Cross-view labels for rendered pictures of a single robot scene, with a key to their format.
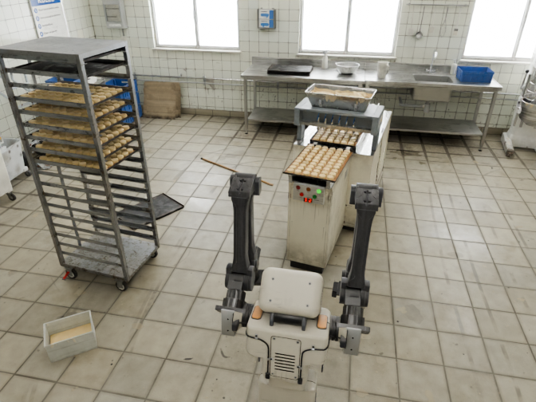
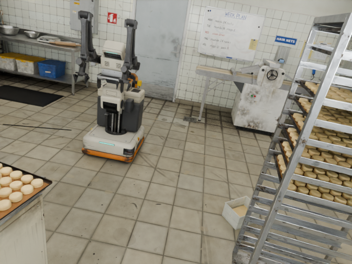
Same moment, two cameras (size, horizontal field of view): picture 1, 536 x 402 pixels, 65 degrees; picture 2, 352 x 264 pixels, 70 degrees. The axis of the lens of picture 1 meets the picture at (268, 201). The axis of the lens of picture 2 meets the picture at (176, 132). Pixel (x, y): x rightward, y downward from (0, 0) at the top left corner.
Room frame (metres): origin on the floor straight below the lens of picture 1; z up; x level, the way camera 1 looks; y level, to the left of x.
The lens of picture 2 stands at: (3.87, 0.29, 1.72)
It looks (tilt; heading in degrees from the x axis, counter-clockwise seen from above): 24 degrees down; 172
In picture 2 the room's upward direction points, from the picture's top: 10 degrees clockwise
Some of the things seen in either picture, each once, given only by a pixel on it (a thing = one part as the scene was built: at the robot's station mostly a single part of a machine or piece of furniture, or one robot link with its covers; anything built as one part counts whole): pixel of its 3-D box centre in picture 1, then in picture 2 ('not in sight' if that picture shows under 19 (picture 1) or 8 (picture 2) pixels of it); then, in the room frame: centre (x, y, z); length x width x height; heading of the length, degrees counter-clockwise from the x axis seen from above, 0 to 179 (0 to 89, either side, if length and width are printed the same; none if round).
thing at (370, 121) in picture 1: (337, 125); not in sight; (3.57, -0.62, 1.01); 0.72 x 0.33 x 0.34; 69
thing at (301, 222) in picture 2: (83, 219); (297, 221); (2.65, 1.38, 0.60); 0.64 x 0.03 x 0.03; 72
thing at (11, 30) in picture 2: not in sight; (8, 30); (-1.66, -2.49, 0.95); 0.39 x 0.39 x 0.14
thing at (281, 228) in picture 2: (86, 230); (292, 231); (2.65, 1.38, 0.51); 0.64 x 0.03 x 0.03; 72
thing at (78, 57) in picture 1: (106, 183); (267, 161); (2.53, 1.10, 0.97); 0.03 x 0.03 x 1.70; 72
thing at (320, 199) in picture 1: (309, 193); not in sight; (2.76, -0.31, 0.77); 0.24 x 0.04 x 0.14; 69
